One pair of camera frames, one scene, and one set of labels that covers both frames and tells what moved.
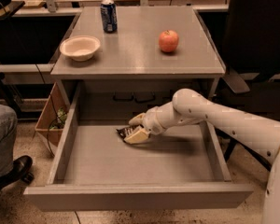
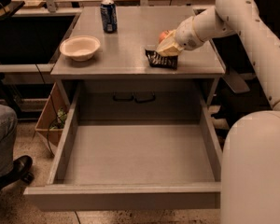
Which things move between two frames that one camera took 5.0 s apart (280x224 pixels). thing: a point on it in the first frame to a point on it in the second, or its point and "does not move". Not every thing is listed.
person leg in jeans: x=4 y=122 does not move
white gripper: x=151 y=119 to x=187 y=35
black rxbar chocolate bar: x=125 y=132 to x=157 y=59
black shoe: x=20 y=171 does not move
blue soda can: x=108 y=11 does not move
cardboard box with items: x=53 y=116 does not move
